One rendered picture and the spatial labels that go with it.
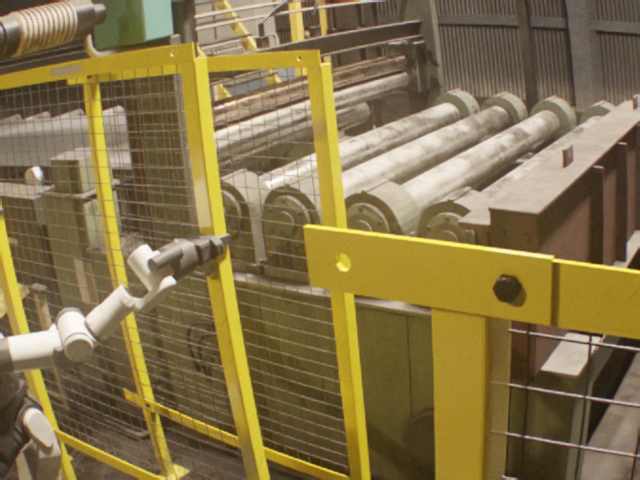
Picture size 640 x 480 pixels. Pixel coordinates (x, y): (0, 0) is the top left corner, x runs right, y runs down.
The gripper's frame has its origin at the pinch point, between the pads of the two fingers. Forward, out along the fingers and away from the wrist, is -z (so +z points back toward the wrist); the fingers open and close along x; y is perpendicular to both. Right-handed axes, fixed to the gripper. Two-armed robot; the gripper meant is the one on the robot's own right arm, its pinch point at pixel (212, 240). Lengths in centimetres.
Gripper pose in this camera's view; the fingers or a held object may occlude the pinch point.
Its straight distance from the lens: 202.6
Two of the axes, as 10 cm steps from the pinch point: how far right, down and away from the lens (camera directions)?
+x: 8.5, 1.0, -5.2
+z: -5.2, 3.4, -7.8
